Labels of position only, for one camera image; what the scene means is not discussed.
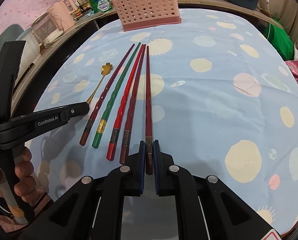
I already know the white countertop appliance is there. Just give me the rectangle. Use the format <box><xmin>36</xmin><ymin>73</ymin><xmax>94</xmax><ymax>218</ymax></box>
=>
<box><xmin>30</xmin><ymin>14</ymin><xmax>64</xmax><ymax>49</ymax></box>

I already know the pink perforated utensil basket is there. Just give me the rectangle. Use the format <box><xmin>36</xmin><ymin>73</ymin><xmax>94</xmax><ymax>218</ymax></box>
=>
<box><xmin>109</xmin><ymin>0</ymin><xmax>181</xmax><ymax>32</ymax></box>

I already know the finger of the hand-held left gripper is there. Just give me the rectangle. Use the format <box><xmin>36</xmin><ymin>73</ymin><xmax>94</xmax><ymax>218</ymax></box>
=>
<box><xmin>0</xmin><ymin>101</ymin><xmax>90</xmax><ymax>151</ymax></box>
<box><xmin>0</xmin><ymin>41</ymin><xmax>26</xmax><ymax>128</ymax></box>

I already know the gold flower spoon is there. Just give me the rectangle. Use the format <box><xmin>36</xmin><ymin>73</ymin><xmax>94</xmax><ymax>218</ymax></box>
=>
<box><xmin>86</xmin><ymin>62</ymin><xmax>113</xmax><ymax>104</ymax></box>

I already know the green white canister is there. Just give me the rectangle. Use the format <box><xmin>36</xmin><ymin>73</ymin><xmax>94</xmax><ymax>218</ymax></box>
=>
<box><xmin>86</xmin><ymin>0</ymin><xmax>113</xmax><ymax>14</ymax></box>

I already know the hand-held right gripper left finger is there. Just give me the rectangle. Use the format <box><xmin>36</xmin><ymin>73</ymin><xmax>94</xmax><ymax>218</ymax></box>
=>
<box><xmin>21</xmin><ymin>141</ymin><xmax>146</xmax><ymax>240</ymax></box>

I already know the dark red chopstick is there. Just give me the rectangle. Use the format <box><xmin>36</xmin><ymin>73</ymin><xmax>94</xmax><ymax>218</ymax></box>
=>
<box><xmin>145</xmin><ymin>45</ymin><xmax>155</xmax><ymax>176</ymax></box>
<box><xmin>119</xmin><ymin>44</ymin><xmax>147</xmax><ymax>164</ymax></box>
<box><xmin>79</xmin><ymin>44</ymin><xmax>135</xmax><ymax>147</ymax></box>

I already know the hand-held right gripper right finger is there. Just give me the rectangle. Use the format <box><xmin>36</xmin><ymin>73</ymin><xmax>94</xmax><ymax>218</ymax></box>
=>
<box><xmin>153</xmin><ymin>141</ymin><xmax>282</xmax><ymax>240</ymax></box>

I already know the green bag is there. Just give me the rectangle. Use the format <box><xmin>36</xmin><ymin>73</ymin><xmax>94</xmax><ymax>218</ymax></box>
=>
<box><xmin>264</xmin><ymin>21</ymin><xmax>296</xmax><ymax>60</ymax></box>

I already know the blue planet print tablecloth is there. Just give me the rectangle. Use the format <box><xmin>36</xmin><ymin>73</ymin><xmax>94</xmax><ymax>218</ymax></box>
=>
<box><xmin>30</xmin><ymin>7</ymin><xmax>298</xmax><ymax>240</ymax></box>

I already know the pink dotted curtain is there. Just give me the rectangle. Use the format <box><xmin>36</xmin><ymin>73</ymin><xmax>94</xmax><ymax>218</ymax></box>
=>
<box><xmin>0</xmin><ymin>0</ymin><xmax>107</xmax><ymax>63</ymax></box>

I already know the person's left hand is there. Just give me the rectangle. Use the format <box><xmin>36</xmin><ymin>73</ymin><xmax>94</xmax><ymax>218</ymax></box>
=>
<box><xmin>0</xmin><ymin>146</ymin><xmax>39</xmax><ymax>203</ymax></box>

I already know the pink toaster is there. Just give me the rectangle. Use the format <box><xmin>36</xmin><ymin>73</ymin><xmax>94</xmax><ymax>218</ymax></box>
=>
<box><xmin>55</xmin><ymin>0</ymin><xmax>75</xmax><ymax>28</ymax></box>

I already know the grey white plastic tub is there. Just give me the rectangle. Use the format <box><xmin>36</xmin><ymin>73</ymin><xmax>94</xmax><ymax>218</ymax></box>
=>
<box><xmin>12</xmin><ymin>27</ymin><xmax>41</xmax><ymax>85</ymax></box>

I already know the green chopstick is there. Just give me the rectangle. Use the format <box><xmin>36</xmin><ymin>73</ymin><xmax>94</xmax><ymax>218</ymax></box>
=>
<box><xmin>92</xmin><ymin>42</ymin><xmax>142</xmax><ymax>148</ymax></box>

